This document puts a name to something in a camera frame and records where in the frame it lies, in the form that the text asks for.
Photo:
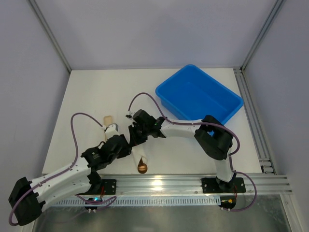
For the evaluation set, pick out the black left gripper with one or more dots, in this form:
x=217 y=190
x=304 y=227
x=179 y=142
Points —
x=123 y=144

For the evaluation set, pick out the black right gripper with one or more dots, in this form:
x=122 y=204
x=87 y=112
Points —
x=134 y=136

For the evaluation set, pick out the copper spoon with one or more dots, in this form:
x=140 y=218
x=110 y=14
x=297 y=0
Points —
x=142 y=166

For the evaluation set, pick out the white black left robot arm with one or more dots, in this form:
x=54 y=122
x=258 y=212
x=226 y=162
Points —
x=29 y=198

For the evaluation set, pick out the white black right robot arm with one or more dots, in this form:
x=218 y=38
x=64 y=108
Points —
x=213 y=137

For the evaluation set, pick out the beige utensil holder case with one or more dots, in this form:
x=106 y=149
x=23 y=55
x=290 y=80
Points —
x=107 y=120

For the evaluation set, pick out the blue plastic bin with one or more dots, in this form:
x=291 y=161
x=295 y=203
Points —
x=191 y=94

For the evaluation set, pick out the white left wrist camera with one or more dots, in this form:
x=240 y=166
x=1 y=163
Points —
x=111 y=131

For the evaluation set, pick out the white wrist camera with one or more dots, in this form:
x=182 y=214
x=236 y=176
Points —
x=111 y=131
x=130 y=114

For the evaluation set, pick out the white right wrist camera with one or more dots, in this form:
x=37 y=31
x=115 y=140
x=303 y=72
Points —
x=130 y=114

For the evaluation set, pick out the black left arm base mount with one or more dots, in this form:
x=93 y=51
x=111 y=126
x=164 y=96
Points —
x=106 y=187

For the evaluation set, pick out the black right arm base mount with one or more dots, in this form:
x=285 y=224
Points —
x=214 y=185

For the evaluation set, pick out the white slotted cable duct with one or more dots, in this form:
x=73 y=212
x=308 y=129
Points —
x=164 y=201

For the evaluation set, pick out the aluminium front rail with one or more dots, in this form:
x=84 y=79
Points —
x=189 y=184

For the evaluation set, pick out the aluminium frame post left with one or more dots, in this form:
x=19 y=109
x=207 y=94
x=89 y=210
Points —
x=50 y=35

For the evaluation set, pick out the aluminium frame post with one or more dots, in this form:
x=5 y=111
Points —
x=50 y=35
x=274 y=12

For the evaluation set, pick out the aluminium frame post right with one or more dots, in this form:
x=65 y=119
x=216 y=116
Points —
x=274 y=12

